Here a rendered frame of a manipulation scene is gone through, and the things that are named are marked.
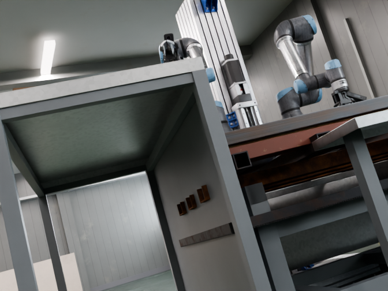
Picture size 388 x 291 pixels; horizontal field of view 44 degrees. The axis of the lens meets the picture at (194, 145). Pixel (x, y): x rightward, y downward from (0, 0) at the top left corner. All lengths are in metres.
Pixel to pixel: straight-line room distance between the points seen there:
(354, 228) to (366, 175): 1.12
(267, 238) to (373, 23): 4.82
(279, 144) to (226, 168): 0.32
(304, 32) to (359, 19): 3.51
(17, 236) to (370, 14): 5.38
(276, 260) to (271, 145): 0.36
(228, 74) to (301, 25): 0.51
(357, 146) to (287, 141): 0.25
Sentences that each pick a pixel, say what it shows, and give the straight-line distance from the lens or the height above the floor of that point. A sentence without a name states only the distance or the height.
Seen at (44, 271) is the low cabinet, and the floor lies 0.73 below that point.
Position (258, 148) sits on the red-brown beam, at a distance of 1.54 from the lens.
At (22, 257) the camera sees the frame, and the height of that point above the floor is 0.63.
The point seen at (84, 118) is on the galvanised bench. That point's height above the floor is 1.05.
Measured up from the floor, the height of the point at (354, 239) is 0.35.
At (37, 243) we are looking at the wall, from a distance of 12.83.
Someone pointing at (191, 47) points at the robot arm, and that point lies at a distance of 2.74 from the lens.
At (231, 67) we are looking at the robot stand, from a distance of 2.92.
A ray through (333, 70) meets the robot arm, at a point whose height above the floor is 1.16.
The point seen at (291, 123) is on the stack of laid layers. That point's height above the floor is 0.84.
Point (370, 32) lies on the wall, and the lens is 6.16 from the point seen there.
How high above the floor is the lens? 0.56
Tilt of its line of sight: 11 degrees up
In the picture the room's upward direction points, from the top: 16 degrees counter-clockwise
